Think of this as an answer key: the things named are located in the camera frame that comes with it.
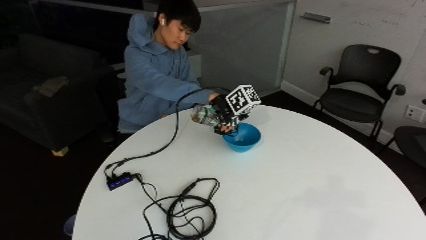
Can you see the clear plastic bottle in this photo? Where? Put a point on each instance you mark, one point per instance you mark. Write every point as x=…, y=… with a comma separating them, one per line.
x=202, y=115

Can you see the blue bowl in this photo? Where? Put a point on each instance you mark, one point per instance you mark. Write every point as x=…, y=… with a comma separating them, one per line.
x=242, y=139

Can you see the white marker cube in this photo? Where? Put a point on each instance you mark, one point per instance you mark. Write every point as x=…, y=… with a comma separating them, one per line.
x=242, y=99

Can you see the person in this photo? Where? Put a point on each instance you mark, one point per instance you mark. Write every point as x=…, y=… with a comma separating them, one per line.
x=160, y=66

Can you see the black usb hub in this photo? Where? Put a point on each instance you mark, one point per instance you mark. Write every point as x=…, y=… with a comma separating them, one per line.
x=118, y=181

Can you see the black office chair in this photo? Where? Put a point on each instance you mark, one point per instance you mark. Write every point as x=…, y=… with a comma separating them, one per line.
x=359, y=90

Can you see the white earbud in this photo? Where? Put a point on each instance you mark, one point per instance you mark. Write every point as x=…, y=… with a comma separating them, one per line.
x=162, y=21

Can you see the grey cushion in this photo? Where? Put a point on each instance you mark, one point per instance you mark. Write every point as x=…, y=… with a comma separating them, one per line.
x=50, y=86

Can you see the dark sofa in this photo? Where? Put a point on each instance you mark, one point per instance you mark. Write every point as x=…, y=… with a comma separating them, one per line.
x=48, y=90

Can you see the grey wall tray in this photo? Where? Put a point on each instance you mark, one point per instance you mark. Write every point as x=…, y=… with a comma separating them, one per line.
x=315, y=17

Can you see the white wall outlet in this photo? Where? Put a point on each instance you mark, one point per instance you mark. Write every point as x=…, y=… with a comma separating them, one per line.
x=414, y=113

